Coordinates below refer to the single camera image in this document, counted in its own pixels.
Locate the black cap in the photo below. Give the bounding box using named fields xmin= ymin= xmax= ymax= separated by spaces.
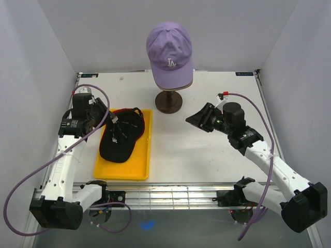
xmin=99 ymin=107 xmax=145 ymax=163

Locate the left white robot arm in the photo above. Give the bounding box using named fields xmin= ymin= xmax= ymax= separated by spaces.
xmin=29 ymin=93 xmax=110 ymax=230

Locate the aluminium frame rail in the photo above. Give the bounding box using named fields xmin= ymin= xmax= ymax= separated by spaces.
xmin=24 ymin=180 xmax=324 ymax=248

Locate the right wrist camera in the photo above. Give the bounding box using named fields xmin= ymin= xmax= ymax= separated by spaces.
xmin=215 ymin=91 xmax=229 ymax=110

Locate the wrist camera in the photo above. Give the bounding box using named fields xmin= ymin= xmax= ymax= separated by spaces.
xmin=72 ymin=86 xmax=92 ymax=97
xmin=215 ymin=91 xmax=229 ymax=110

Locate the yellow plastic tray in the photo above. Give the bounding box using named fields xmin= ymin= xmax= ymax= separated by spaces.
xmin=94 ymin=109 xmax=153 ymax=181

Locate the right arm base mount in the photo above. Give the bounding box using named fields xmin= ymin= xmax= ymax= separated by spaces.
xmin=212 ymin=190 xmax=256 ymax=207

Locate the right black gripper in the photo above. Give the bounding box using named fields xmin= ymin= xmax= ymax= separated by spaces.
xmin=185 ymin=103 xmax=232 ymax=135

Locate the dark wooden round stand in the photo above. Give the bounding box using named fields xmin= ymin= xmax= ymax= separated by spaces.
xmin=155 ymin=91 xmax=183 ymax=114

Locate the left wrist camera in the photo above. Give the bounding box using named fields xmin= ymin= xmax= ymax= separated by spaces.
xmin=72 ymin=86 xmax=92 ymax=97

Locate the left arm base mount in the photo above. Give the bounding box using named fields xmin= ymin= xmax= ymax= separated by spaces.
xmin=106 ymin=191 xmax=126 ymax=208

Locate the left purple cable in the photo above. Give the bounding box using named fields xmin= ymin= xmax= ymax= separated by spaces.
xmin=2 ymin=84 xmax=132 ymax=236

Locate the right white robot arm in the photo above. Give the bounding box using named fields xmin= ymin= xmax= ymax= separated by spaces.
xmin=186 ymin=102 xmax=328 ymax=233

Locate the purple baseball cap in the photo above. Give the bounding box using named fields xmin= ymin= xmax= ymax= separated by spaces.
xmin=146 ymin=22 xmax=193 ymax=90

